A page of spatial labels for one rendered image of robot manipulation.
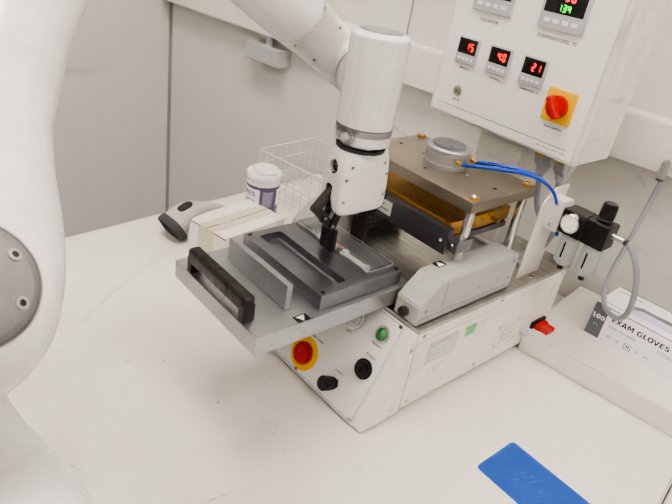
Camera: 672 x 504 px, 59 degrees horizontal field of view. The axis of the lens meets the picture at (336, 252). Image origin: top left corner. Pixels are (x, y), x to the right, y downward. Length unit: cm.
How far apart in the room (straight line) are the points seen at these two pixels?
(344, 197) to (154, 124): 171
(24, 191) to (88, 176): 206
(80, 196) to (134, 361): 145
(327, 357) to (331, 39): 51
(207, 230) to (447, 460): 68
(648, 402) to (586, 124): 51
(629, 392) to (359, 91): 75
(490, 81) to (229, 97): 124
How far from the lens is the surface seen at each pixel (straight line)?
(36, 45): 49
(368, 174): 89
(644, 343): 130
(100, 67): 235
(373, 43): 82
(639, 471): 115
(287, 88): 198
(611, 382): 124
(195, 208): 142
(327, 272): 90
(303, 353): 104
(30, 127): 44
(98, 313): 119
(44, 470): 43
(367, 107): 84
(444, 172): 103
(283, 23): 77
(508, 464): 103
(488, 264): 101
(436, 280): 92
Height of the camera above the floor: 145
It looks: 29 degrees down
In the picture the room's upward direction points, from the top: 10 degrees clockwise
